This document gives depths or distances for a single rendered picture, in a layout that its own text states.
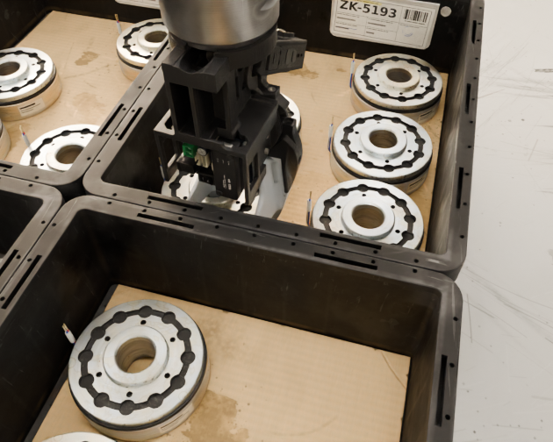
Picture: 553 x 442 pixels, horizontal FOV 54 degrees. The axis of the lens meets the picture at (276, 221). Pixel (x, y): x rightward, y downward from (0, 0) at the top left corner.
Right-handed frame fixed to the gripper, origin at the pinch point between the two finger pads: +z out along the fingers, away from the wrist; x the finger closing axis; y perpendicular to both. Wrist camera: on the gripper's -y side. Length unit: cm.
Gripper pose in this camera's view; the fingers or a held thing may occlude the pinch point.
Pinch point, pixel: (247, 201)
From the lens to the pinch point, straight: 52.1
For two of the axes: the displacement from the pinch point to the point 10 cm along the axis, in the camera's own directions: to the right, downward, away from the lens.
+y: -3.6, 7.2, -5.9
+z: 0.0, 6.3, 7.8
